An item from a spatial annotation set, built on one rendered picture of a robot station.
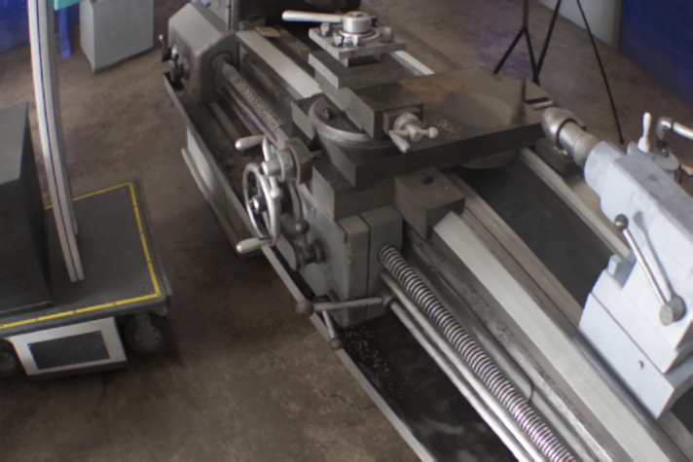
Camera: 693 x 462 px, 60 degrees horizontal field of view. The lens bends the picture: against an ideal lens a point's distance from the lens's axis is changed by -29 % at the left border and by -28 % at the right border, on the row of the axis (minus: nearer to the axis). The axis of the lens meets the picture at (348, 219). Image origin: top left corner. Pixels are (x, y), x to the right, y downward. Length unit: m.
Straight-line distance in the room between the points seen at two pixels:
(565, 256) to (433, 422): 0.51
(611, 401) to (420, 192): 0.72
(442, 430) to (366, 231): 0.52
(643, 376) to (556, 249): 0.64
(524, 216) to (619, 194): 0.61
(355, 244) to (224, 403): 0.87
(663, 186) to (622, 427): 0.48
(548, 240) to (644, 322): 0.63
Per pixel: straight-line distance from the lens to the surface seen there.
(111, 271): 2.40
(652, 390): 1.33
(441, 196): 1.67
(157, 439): 2.29
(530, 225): 1.90
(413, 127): 1.61
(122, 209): 2.66
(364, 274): 1.78
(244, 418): 2.33
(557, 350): 1.42
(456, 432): 1.80
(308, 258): 1.82
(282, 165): 1.74
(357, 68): 1.75
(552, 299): 1.53
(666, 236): 1.29
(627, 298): 1.35
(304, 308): 1.70
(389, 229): 1.73
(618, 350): 1.38
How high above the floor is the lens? 1.84
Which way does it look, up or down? 37 degrees down
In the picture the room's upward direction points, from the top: 1 degrees clockwise
